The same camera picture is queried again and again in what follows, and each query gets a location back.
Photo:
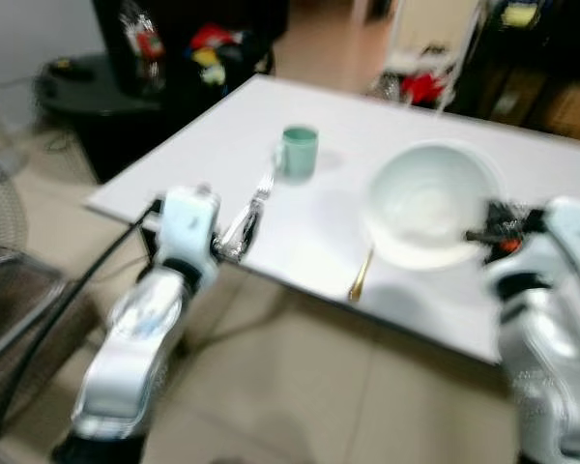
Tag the silver metal fork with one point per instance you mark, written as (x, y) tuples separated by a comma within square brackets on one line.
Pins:
[(262, 190)]

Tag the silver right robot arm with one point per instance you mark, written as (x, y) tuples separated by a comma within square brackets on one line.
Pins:
[(546, 367)]

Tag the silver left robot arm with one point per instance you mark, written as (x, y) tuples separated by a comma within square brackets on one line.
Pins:
[(135, 338)]

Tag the white ceramic bowl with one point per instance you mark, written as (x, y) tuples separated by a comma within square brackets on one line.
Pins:
[(420, 208)]

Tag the green ceramic mug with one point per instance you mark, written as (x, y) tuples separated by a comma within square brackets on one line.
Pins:
[(299, 152)]

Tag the brown cardboard box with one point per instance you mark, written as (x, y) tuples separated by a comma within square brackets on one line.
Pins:
[(572, 111)]

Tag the gold metal spoon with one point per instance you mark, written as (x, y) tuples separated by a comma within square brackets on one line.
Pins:
[(360, 278)]

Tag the red cloth item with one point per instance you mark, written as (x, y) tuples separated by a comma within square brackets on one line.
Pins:
[(423, 89)]

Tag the red yellow plush toy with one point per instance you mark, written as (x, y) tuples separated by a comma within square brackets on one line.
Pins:
[(213, 53)]

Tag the black round side table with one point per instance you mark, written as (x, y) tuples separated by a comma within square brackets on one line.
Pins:
[(97, 101)]

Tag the yellow small object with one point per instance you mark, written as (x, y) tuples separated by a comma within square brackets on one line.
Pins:
[(520, 14)]

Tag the black cabinet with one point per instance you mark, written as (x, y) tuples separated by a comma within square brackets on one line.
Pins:
[(184, 29)]

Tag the red white figure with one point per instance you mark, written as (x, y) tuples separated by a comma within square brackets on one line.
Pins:
[(145, 43)]

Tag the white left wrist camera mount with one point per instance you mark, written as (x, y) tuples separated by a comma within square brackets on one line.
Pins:
[(188, 224)]

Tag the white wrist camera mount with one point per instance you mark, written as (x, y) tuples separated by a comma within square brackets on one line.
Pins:
[(188, 224), (572, 232)]

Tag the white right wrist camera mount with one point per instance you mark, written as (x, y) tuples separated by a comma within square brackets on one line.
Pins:
[(572, 232)]

